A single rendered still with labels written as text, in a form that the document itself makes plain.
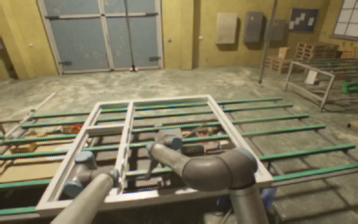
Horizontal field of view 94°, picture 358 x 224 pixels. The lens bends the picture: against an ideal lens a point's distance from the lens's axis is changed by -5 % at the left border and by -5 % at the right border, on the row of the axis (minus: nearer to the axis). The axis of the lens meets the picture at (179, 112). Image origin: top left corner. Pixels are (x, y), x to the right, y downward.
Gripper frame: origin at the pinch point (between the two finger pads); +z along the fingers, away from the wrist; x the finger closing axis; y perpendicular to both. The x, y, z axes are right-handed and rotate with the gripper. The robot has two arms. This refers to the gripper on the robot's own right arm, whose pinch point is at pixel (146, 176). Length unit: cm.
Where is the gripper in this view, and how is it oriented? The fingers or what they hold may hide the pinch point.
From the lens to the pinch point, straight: 131.0
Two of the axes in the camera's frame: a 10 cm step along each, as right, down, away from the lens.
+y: -8.6, -5.1, 0.8
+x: 0.9, -3.1, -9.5
